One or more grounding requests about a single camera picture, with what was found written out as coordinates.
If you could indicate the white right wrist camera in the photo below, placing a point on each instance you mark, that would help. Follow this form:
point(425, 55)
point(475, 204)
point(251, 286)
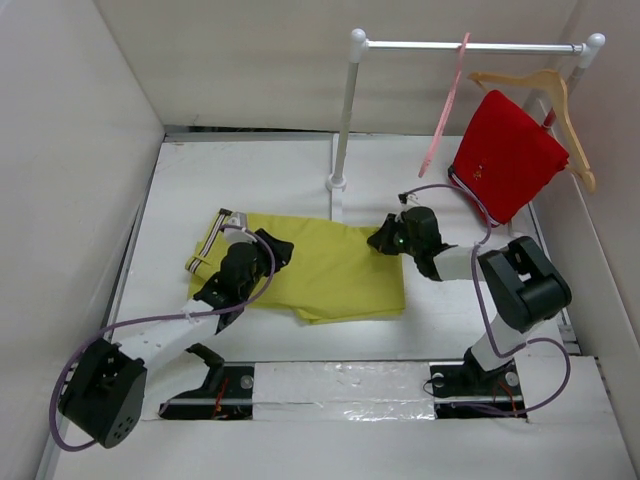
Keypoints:
point(408, 200)

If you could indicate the white metal clothes rack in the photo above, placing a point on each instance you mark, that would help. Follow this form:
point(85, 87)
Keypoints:
point(360, 44)

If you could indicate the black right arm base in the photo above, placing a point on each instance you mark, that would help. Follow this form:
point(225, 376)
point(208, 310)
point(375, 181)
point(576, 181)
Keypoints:
point(456, 396)

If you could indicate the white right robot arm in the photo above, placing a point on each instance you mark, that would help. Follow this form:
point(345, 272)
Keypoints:
point(517, 287)

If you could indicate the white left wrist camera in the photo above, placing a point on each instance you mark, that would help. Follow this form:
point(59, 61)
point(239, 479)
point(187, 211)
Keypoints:
point(235, 222)

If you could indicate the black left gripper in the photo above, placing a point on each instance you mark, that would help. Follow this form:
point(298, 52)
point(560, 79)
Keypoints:
point(281, 248)

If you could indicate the wooden hanger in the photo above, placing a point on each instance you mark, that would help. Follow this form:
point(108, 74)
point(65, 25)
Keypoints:
point(554, 86)

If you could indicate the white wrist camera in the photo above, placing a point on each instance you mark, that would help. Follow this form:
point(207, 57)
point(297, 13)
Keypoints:
point(235, 222)
point(408, 200)

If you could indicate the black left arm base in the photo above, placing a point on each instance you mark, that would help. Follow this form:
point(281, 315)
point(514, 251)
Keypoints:
point(226, 393)

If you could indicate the red folded shorts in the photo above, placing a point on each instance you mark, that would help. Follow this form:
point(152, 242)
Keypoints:
point(504, 159)

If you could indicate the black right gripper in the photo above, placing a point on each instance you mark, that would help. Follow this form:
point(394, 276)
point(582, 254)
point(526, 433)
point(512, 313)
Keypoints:
point(381, 239)

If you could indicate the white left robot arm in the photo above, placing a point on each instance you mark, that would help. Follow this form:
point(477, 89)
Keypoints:
point(101, 388)

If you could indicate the yellow-green trousers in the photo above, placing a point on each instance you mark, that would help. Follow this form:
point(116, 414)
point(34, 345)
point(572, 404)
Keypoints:
point(333, 274)

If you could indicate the pink plastic hanger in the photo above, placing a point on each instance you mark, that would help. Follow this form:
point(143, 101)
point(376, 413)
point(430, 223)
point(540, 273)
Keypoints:
point(447, 108)

